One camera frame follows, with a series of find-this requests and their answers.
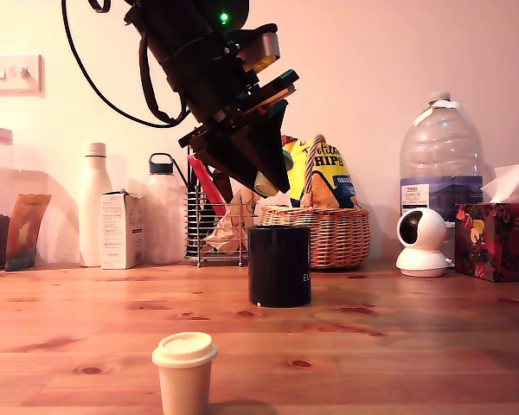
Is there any wicker basket with handle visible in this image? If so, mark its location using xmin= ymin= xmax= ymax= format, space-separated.
xmin=259 ymin=134 xmax=372 ymax=270

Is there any crumpled paper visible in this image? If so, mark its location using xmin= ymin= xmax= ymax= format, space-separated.
xmin=203 ymin=211 xmax=250 ymax=252

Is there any white paper tissue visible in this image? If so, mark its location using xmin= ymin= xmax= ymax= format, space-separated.
xmin=479 ymin=162 xmax=519 ymax=205

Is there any thin black cable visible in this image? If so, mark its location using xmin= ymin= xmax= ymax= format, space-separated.
xmin=61 ymin=0 xmax=189 ymax=129

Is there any white printed carton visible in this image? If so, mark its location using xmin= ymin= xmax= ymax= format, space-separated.
xmin=99 ymin=188 xmax=147 ymax=271

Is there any thick black sleeved cable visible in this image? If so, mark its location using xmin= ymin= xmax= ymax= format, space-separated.
xmin=138 ymin=32 xmax=191 ymax=126

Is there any black drinking straw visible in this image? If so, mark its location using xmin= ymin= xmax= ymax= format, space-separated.
xmin=172 ymin=156 xmax=190 ymax=190

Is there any cream coffee capsule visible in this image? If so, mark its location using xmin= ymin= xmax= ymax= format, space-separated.
xmin=151 ymin=331 xmax=220 ymax=415
xmin=253 ymin=169 xmax=283 ymax=199

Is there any wire utensil holder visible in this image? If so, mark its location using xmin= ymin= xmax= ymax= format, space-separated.
xmin=184 ymin=192 xmax=260 ymax=268

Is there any large clear water bottle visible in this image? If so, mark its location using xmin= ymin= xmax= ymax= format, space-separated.
xmin=400 ymin=90 xmax=485 ymax=260

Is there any clear bottle with dark lid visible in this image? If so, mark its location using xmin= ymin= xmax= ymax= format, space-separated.
xmin=143 ymin=151 xmax=188 ymax=265

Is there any floral tissue box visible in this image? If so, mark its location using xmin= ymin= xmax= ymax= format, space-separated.
xmin=453 ymin=201 xmax=519 ymax=284

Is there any black coffee mug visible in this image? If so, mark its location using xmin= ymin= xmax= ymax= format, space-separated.
xmin=247 ymin=224 xmax=313 ymax=309

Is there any small white round camera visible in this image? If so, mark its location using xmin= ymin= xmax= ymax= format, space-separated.
xmin=395 ymin=207 xmax=454 ymax=278

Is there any orange printed pouch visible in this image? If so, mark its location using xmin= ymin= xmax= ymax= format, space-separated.
xmin=4 ymin=193 xmax=53 ymax=272

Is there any white metal bottle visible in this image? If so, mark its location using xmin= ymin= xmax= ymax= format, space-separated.
xmin=78 ymin=141 xmax=113 ymax=268

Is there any white wall switch plate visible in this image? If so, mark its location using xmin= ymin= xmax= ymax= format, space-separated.
xmin=0 ymin=54 xmax=45 ymax=99

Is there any red sachet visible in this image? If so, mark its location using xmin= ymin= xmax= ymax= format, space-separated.
xmin=186 ymin=154 xmax=228 ymax=217

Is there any dark brown utensil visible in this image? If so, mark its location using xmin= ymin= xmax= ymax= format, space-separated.
xmin=212 ymin=170 xmax=234 ymax=204

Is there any yellow tortilla chips bag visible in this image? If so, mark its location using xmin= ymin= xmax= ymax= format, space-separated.
xmin=282 ymin=135 xmax=358 ymax=209

